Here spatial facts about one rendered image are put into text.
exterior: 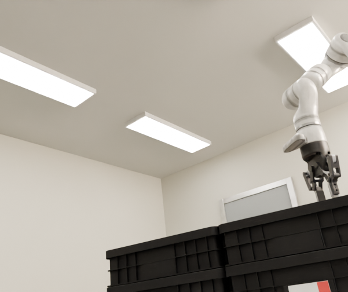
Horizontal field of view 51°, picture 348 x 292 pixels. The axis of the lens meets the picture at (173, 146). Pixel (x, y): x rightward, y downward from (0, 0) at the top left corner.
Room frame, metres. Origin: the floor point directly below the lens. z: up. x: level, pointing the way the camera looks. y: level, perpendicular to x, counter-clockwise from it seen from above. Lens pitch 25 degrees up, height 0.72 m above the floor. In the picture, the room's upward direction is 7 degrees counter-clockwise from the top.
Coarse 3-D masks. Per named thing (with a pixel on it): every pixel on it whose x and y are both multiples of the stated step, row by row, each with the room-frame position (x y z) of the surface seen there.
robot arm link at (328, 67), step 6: (324, 60) 1.05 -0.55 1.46; (330, 60) 1.04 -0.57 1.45; (312, 66) 0.97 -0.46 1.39; (318, 66) 0.95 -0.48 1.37; (324, 66) 0.95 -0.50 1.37; (330, 66) 1.02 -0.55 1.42; (336, 66) 1.04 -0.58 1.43; (342, 66) 1.05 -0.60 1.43; (318, 72) 0.94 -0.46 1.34; (324, 72) 0.95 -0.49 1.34; (330, 72) 0.97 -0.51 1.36; (336, 72) 1.04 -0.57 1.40; (324, 78) 0.95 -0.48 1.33; (330, 78) 1.00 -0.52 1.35; (324, 84) 0.97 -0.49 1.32
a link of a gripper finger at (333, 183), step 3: (336, 174) 0.89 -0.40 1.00; (330, 177) 0.90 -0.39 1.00; (336, 177) 0.89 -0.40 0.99; (333, 180) 0.90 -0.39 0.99; (336, 180) 0.90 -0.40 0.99; (333, 183) 0.90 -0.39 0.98; (336, 183) 0.91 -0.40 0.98; (333, 186) 0.90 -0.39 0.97; (336, 186) 0.91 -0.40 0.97; (333, 189) 0.91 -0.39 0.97; (336, 189) 0.91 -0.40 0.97; (333, 192) 0.91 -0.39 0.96; (336, 192) 0.91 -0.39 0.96; (339, 192) 0.91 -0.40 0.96
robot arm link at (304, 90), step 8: (304, 80) 0.89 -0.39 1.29; (296, 88) 0.90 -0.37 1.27; (304, 88) 0.89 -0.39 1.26; (312, 88) 0.90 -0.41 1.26; (296, 96) 0.92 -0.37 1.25; (304, 96) 0.90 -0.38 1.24; (312, 96) 0.90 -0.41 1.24; (304, 104) 0.90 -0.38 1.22; (312, 104) 0.91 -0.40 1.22; (296, 112) 0.92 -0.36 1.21; (304, 112) 0.91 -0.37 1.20; (312, 112) 0.91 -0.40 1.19; (296, 120) 0.93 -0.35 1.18; (304, 120) 0.91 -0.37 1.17; (312, 120) 0.91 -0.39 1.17; (296, 128) 0.94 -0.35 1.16
